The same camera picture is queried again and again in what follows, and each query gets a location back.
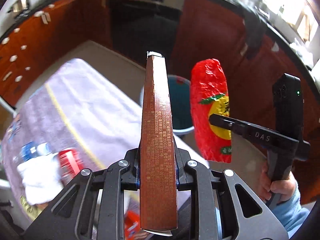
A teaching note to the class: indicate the red wooden kitchen cabinets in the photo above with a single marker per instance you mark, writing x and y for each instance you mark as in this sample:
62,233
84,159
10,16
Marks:
252,54

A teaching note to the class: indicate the clear plastic water bottle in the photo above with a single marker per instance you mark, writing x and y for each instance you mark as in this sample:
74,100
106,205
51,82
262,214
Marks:
32,150

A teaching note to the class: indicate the brown snack box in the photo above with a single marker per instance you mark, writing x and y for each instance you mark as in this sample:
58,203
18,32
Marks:
158,193

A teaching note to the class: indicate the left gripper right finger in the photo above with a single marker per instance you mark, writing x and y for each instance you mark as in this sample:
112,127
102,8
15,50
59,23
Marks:
222,205

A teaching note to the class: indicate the light blue sleeve forearm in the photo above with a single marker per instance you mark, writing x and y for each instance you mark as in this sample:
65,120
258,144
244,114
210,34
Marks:
290,213

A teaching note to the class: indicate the teal trash bin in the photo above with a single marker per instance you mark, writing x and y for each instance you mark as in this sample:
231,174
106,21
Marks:
179,90

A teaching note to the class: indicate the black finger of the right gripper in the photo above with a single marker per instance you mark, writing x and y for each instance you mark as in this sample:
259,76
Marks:
269,139

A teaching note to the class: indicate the black built-in oven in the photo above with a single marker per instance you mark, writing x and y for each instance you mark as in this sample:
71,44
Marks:
139,26

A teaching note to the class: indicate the red soda can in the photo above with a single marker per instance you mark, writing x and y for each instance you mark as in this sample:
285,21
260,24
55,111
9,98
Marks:
70,164

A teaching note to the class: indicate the purple white tablecloth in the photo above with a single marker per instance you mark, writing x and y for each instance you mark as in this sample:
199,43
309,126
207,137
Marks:
77,107

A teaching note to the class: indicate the orange small package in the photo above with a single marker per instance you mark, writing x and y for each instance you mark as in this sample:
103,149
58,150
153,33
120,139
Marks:
132,227

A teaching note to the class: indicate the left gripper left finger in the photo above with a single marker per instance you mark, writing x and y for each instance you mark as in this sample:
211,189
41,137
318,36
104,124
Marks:
92,200

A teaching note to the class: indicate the red snack bag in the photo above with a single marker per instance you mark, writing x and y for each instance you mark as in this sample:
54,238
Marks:
209,95

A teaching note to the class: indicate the steel kettle pot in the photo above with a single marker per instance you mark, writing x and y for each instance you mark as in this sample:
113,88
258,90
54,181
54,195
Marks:
18,7

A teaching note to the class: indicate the person's right hand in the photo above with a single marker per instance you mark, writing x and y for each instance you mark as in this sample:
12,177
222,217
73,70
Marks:
266,188

